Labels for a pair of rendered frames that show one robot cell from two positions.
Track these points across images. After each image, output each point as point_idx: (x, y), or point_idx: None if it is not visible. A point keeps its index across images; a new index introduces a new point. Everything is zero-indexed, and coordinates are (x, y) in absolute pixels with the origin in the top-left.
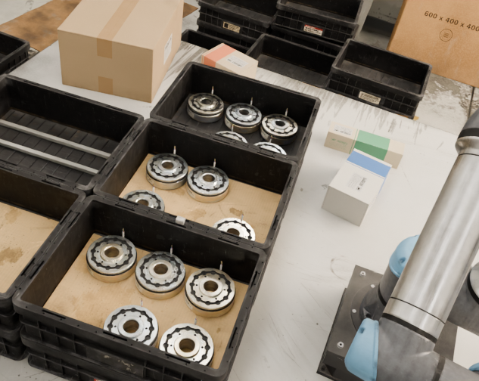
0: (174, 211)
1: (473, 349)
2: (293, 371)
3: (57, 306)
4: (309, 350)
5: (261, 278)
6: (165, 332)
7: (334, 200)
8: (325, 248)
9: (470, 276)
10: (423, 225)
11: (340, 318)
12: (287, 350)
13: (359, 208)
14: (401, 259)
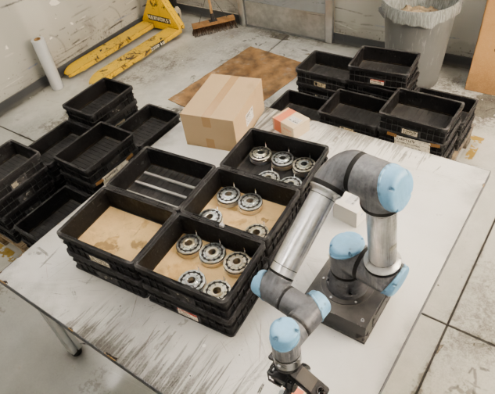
0: (229, 220)
1: (410, 306)
2: None
3: (159, 270)
4: None
5: (270, 258)
6: (208, 283)
7: (338, 211)
8: (328, 241)
9: (364, 254)
10: (403, 227)
11: (313, 281)
12: None
13: (352, 216)
14: (331, 245)
